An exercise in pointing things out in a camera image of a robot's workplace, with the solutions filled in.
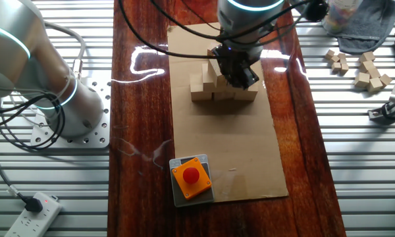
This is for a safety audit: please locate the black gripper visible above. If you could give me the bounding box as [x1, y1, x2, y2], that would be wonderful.
[212, 44, 263, 90]

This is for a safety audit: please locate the brown cardboard sheet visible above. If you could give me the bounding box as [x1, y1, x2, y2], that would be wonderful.
[167, 21, 290, 203]

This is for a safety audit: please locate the orange emergency stop button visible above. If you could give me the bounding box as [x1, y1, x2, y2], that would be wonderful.
[171, 157, 213, 201]

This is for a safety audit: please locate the reddish wood grain board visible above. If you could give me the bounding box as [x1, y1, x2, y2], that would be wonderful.
[107, 0, 347, 237]

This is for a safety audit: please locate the jar with colourful contents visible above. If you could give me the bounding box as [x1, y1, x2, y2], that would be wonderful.
[323, 0, 363, 34]

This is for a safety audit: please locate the silver robot mounting plate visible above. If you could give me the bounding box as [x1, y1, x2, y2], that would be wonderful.
[29, 70, 112, 149]

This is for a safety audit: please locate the black power plug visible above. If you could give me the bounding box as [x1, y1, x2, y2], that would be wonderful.
[24, 196, 44, 213]

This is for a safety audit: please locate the white power strip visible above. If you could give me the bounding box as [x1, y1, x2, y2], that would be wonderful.
[5, 192, 64, 237]

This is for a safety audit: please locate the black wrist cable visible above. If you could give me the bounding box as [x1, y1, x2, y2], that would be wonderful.
[117, 0, 317, 60]

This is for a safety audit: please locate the metal camera stand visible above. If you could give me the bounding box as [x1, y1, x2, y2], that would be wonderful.
[367, 97, 395, 125]

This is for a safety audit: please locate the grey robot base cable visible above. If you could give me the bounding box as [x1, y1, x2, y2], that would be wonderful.
[42, 20, 87, 80]

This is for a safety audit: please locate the black cable bundle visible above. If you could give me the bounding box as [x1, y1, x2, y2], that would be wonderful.
[0, 91, 68, 151]

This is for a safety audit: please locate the grey power cord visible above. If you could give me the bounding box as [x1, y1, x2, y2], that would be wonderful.
[0, 108, 29, 201]

